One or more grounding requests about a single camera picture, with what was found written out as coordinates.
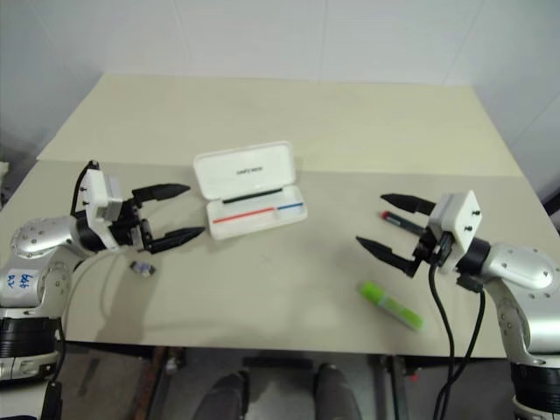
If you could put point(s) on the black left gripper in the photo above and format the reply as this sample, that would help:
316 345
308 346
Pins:
129 223

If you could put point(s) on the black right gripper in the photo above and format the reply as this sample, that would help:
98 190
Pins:
426 247

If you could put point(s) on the dark pen with red cap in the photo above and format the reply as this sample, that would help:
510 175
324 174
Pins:
400 220

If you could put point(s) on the small dark eraser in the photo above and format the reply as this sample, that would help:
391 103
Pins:
143 268

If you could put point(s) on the green eraser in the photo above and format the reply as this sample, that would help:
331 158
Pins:
389 305

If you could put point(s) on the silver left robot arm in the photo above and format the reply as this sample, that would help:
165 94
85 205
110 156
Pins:
39 238

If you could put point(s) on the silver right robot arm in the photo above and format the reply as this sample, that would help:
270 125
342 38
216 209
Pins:
520 267

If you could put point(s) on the white open pencil case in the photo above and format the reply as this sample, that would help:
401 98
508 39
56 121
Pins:
245 175

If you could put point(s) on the small red knob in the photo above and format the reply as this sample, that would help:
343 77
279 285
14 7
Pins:
411 376

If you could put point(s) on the dark rounded shape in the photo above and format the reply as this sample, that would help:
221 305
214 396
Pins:
227 396
339 391

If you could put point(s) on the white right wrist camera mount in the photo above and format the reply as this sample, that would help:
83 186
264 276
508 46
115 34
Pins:
466 214

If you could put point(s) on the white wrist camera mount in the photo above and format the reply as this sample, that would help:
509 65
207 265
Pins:
94 188
466 214

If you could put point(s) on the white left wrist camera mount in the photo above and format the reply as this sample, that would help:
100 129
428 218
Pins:
94 188

